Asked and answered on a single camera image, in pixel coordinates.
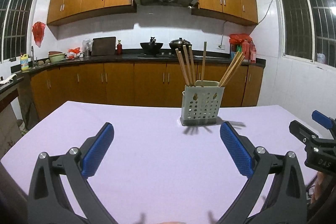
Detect lower wooden kitchen cabinets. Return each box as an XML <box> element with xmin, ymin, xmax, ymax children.
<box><xmin>30</xmin><ymin>61</ymin><xmax>264</xmax><ymax>119</ymax></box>

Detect dark cutting board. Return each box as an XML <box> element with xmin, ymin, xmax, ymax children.
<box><xmin>92</xmin><ymin>36</ymin><xmax>116</xmax><ymax>56</ymax></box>

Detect window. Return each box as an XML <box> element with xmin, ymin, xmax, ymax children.
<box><xmin>279</xmin><ymin>0</ymin><xmax>335</xmax><ymax>68</ymax></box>
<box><xmin>1</xmin><ymin>0</ymin><xmax>33</xmax><ymax>63</ymax></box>

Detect red bag on counter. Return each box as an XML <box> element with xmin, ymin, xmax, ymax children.
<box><xmin>229</xmin><ymin>34</ymin><xmax>253</xmax><ymax>44</ymax></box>

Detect grey perforated utensil holder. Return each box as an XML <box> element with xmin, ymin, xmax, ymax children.
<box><xmin>180</xmin><ymin>80</ymin><xmax>224</xmax><ymax>126</ymax></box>

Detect right window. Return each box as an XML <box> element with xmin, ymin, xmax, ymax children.
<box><xmin>279</xmin><ymin>0</ymin><xmax>335</xmax><ymax>68</ymax></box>

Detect green bowl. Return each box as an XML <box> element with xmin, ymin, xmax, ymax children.
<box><xmin>49</xmin><ymin>53</ymin><xmax>66</xmax><ymax>63</ymax></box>

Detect thin wooden chopstick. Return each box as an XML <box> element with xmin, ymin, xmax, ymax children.
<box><xmin>221</xmin><ymin>54</ymin><xmax>244</xmax><ymax>86</ymax></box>

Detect left window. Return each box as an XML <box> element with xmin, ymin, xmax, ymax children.
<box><xmin>1</xmin><ymin>0</ymin><xmax>33</xmax><ymax>63</ymax></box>

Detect small red sauce bottle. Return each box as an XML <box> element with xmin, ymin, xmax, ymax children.
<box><xmin>116</xmin><ymin>40</ymin><xmax>122</xmax><ymax>55</ymax></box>

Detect wooden chopstick pair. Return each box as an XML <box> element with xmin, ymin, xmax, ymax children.
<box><xmin>220</xmin><ymin>53</ymin><xmax>244</xmax><ymax>87</ymax></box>
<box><xmin>201</xmin><ymin>41</ymin><xmax>207</xmax><ymax>85</ymax></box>
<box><xmin>218</xmin><ymin>51</ymin><xmax>241</xmax><ymax>87</ymax></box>
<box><xmin>189</xmin><ymin>45</ymin><xmax>196</xmax><ymax>86</ymax></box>

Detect black lidded pot right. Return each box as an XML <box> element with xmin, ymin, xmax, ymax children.
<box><xmin>169</xmin><ymin>38</ymin><xmax>192</xmax><ymax>53</ymax></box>

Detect wall socket with cable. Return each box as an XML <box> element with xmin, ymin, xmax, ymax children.
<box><xmin>218</xmin><ymin>20</ymin><xmax>227</xmax><ymax>50</ymax></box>

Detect black wok left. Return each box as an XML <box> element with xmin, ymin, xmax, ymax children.
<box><xmin>140</xmin><ymin>37</ymin><xmax>163</xmax><ymax>56</ymax></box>

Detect red bottle large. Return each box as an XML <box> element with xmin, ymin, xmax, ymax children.
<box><xmin>241</xmin><ymin>40</ymin><xmax>250</xmax><ymax>60</ymax></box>

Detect person's right hand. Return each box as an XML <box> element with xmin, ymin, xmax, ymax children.
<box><xmin>310</xmin><ymin>172</ymin><xmax>335</xmax><ymax>204</ymax></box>

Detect black countertop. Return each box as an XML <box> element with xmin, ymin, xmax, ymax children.
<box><xmin>10</xmin><ymin>48</ymin><xmax>267</xmax><ymax>75</ymax></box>

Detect gas stove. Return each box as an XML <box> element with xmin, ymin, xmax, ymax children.
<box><xmin>137</xmin><ymin>52</ymin><xmax>177</xmax><ymax>59</ymax></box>

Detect red plastic bag on wall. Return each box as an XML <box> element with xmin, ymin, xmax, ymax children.
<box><xmin>32</xmin><ymin>22</ymin><xmax>46</xmax><ymax>48</ymax></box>

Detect yellow detergent bottle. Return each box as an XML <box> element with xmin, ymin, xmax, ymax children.
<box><xmin>20</xmin><ymin>53</ymin><xmax>29</xmax><ymax>71</ymax></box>

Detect red bag near bowl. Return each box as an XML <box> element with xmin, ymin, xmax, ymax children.
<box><xmin>66</xmin><ymin>47</ymin><xmax>81</xmax><ymax>59</ymax></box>

